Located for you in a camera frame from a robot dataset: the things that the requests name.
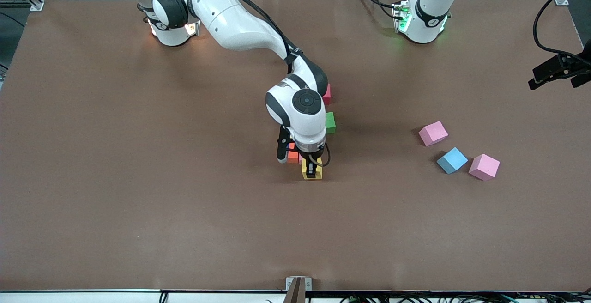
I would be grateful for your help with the yellow foam cube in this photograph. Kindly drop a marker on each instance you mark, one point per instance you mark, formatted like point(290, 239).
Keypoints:
point(304, 171)

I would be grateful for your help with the orange foam cube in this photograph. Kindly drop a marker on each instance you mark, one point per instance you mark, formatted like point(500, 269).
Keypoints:
point(293, 156)

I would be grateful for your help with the green foam cube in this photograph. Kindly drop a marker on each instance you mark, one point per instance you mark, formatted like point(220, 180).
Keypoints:
point(330, 123)

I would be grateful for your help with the red foam cube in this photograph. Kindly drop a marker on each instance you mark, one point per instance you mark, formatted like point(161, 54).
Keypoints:
point(327, 94)

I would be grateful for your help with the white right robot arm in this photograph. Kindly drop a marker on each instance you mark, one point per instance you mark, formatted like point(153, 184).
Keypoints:
point(304, 123)

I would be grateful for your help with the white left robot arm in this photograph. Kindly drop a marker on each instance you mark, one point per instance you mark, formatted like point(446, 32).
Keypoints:
point(427, 21)

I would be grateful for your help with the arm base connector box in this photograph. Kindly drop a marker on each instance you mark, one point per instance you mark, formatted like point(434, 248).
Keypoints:
point(191, 28)
point(401, 16)

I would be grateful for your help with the pink foam cube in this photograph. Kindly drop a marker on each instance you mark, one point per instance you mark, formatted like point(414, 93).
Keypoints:
point(433, 133)
point(484, 166)

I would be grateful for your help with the blue foam cube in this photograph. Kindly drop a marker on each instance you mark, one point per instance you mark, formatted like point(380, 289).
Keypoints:
point(453, 160)

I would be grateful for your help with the large table cover sheet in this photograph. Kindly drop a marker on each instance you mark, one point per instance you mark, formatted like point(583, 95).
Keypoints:
point(92, 132)

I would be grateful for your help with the grey metal table bracket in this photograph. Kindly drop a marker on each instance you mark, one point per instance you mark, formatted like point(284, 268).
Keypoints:
point(298, 284)

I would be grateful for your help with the white table edge rail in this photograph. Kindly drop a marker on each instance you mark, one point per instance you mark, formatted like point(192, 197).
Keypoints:
point(69, 298)

